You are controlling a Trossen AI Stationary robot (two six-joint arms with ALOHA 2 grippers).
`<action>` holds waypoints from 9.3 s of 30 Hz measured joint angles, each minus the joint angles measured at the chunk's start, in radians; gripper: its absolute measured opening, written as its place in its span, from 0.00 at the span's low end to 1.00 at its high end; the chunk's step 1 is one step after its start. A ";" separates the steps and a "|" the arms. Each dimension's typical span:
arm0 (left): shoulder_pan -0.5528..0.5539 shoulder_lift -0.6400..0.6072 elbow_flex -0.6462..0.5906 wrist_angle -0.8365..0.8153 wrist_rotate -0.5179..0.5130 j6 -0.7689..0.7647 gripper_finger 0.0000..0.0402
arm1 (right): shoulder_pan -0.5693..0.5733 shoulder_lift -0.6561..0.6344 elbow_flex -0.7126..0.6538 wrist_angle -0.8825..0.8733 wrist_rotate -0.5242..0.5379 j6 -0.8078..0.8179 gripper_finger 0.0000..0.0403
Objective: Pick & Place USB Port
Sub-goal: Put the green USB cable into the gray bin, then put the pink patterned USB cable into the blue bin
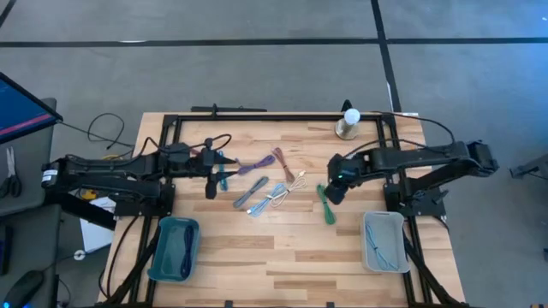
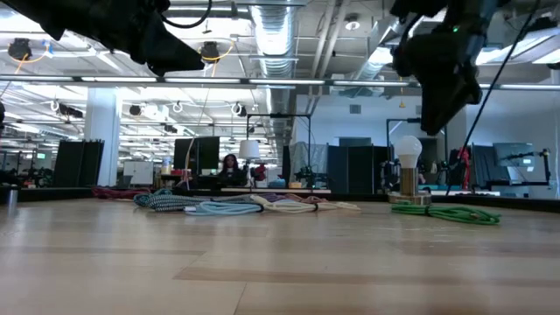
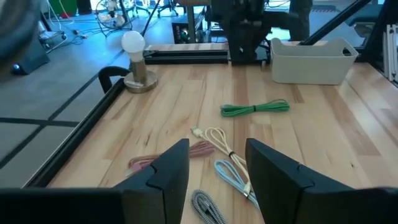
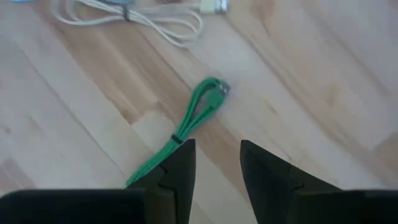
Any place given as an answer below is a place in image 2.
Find light blue braided cable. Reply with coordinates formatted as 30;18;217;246
183;200;265;217

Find round ceiling sensor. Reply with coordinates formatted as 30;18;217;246
343;12;361;32

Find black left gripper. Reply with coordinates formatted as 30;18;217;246
38;0;206;76

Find black computer monitor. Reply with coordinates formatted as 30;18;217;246
172;136;221;177

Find long ceiling light strip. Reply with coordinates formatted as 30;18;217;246
0;74;560;91

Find person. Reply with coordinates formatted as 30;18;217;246
217;153;249;188

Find dark grey curtain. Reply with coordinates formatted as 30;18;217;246
471;143;500;189

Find black-white patterned cable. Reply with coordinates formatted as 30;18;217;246
133;188;175;207

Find dark red braided cable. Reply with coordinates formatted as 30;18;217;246
92;186;152;200

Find wooden background table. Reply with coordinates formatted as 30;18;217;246
218;187;333;195

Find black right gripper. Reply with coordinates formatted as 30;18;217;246
393;32;482;136

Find white braided cable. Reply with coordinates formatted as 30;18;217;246
250;193;362;214

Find orange braided cable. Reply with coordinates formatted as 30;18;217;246
286;194;327;205

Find silver ventilation duct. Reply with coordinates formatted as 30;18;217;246
339;12;412;98
248;0;303;152

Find grey translucent cover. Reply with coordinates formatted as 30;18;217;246
288;141;329;176

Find white pillar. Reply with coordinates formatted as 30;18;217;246
83;86;123;188

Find black camera cable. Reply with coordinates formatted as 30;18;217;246
160;0;214;30
444;0;542;197

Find green braided cable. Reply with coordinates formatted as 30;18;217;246
390;200;501;227

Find black ceiling cable reel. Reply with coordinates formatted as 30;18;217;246
7;37;50;62
197;39;236;66

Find grey monitor on arm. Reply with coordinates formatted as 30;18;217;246
485;142;552;188

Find white cabinet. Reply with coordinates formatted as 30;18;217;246
122;160;156;186

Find light bulb on wooden base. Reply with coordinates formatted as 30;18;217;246
388;134;433;206

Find black gantry frame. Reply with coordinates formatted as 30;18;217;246
246;112;312;189
386;116;447;193

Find white shade table lamp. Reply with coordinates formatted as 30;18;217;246
237;139;261;190

